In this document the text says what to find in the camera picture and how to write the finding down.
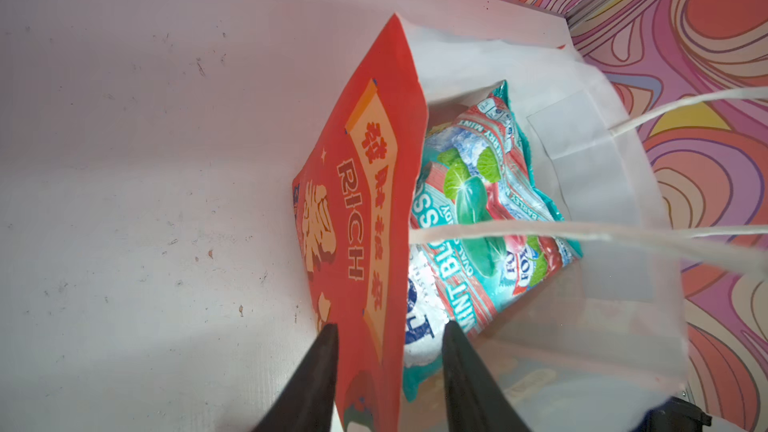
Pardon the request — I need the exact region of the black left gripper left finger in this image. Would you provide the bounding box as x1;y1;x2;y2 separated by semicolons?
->
253;324;339;432

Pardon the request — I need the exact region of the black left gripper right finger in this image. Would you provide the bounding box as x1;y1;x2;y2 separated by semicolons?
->
442;321;530;432

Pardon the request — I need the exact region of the red white paper bag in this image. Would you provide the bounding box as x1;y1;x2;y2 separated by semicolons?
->
292;16;767;431

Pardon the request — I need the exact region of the teal mint snack bag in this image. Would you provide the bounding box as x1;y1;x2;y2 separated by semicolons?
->
402;81;583;402

